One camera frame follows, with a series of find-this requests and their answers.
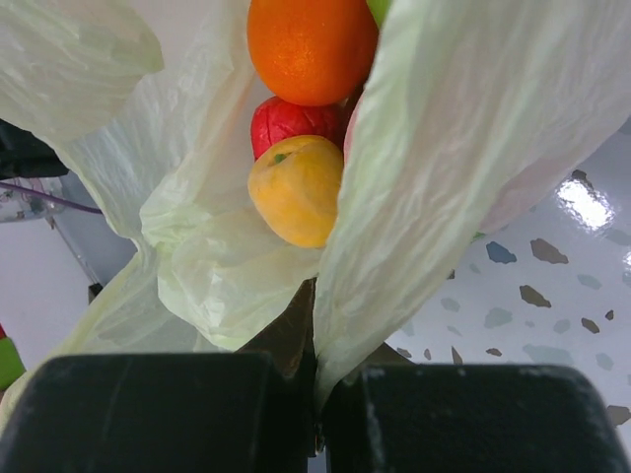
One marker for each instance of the red fake pepper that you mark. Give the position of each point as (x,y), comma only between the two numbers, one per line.
(11,365)

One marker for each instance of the yellow orange fake mango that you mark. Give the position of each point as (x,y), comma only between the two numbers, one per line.
(294,187)

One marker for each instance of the bright green fake apple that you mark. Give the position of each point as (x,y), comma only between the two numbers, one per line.
(379,10)

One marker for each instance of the pale green avocado-print plastic bag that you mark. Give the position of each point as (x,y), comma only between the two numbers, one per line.
(473,111)

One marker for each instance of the red wrinkled fake fruit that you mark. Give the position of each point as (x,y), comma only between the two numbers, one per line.
(275,120)

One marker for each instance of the orange fake orange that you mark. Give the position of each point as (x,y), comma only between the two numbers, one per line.
(311,52)

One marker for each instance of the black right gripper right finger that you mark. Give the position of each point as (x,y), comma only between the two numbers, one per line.
(391,415)

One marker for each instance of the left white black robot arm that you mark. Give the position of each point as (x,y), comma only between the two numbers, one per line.
(24,156)

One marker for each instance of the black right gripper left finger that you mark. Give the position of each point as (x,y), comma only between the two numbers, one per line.
(246,411)

